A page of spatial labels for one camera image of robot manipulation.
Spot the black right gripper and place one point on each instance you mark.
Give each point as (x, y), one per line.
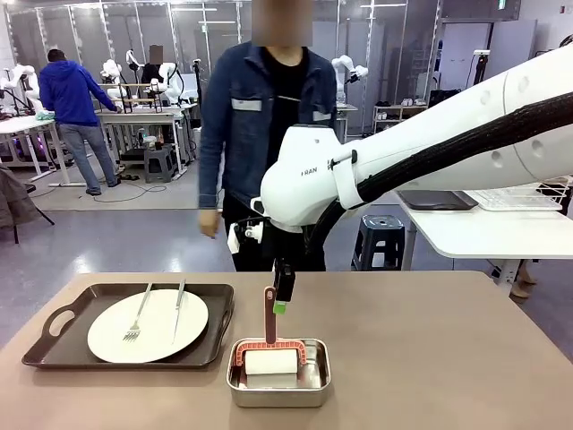
(277, 244)

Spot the silver table knife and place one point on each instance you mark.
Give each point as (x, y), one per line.
(179, 309)

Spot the white round plate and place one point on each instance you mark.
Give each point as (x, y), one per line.
(152, 349)

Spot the silver fork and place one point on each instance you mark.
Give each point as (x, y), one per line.
(139, 313)

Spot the person right forearm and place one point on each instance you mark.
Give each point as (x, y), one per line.
(210, 179)

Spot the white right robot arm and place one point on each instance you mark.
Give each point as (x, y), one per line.
(403, 148)

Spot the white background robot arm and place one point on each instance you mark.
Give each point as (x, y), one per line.
(170, 83)
(347, 65)
(132, 58)
(112, 71)
(29, 83)

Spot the person right hand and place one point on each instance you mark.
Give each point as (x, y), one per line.
(209, 223)

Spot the black plastic stool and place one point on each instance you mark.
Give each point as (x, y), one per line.
(378, 237)

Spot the rectangular steel tray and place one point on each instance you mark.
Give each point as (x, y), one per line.
(277, 396)

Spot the person in denim jacket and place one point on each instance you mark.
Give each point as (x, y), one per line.
(250, 134)

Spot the grey plastic step stool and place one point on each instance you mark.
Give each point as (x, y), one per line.
(159, 163)

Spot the wooden shoe rack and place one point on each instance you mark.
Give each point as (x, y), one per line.
(394, 117)

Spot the white side table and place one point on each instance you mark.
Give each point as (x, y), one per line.
(492, 233)

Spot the white topped work table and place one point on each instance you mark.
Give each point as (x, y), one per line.
(143, 117)

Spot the black bags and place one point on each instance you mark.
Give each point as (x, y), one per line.
(443, 96)

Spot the background person in black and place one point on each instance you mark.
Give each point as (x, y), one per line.
(153, 74)

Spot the dark grey draped jacket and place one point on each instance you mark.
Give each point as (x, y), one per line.
(13, 201)

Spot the person in blue hoodie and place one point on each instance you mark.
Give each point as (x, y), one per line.
(67, 94)

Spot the white background desk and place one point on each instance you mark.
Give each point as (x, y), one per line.
(27, 125)

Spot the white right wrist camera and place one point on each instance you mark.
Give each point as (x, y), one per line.
(244, 235)

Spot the black metal frame shelf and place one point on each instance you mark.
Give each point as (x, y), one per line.
(143, 96)

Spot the black camera tripod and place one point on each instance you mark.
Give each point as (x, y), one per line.
(480, 67)

